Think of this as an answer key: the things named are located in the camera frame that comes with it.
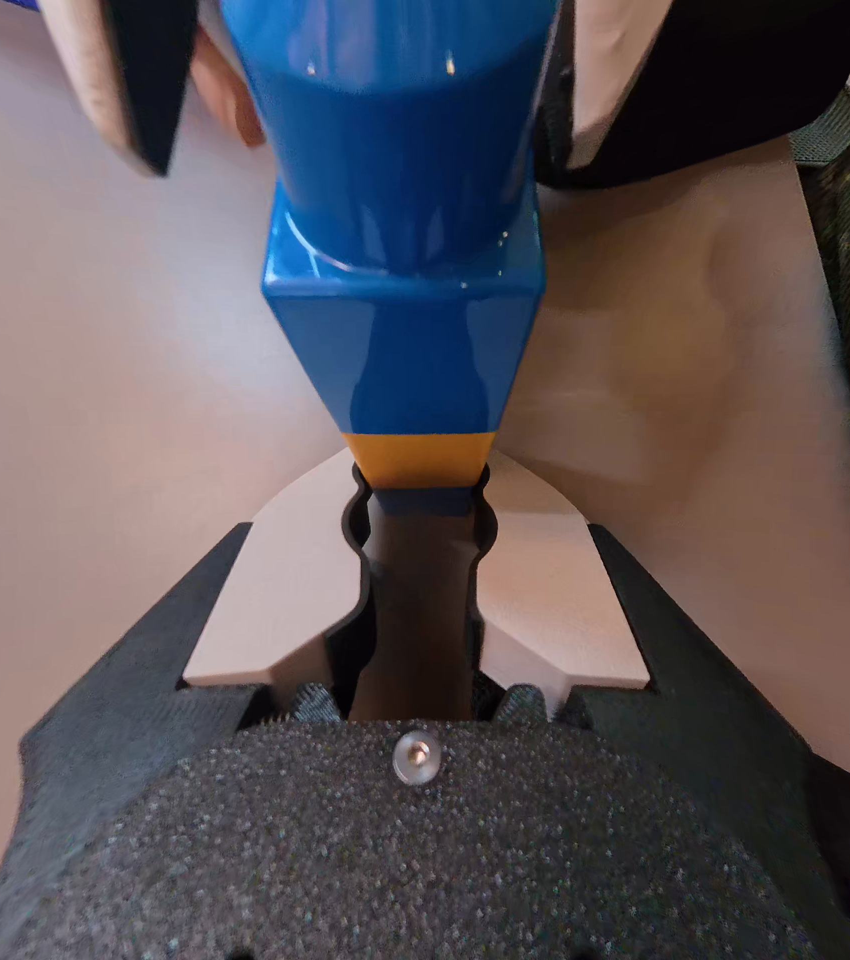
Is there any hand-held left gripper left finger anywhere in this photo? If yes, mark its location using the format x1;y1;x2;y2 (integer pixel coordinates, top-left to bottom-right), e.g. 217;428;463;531
183;450;379;717

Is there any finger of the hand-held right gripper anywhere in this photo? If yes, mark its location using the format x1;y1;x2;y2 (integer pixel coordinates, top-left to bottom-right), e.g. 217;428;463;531
536;0;678;183
41;0;202;179

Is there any blue mega block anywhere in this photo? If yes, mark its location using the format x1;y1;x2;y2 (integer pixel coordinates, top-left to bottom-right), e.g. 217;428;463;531
372;487;474;517
218;0;562;438

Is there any yellow mega block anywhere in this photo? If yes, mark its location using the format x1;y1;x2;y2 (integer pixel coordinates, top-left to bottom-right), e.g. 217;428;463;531
341;431;499;491

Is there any person's right forearm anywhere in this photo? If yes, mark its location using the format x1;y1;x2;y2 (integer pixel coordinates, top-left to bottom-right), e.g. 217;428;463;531
567;0;850;190

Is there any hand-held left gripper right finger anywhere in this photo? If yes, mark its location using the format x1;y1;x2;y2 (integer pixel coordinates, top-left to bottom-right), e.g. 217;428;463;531
468;450;651;702

